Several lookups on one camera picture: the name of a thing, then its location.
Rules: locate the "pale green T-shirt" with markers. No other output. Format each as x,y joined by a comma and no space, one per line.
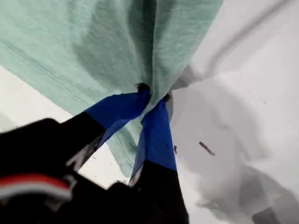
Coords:
70,46

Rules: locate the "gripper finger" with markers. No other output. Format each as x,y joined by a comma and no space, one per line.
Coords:
112,109
156,140

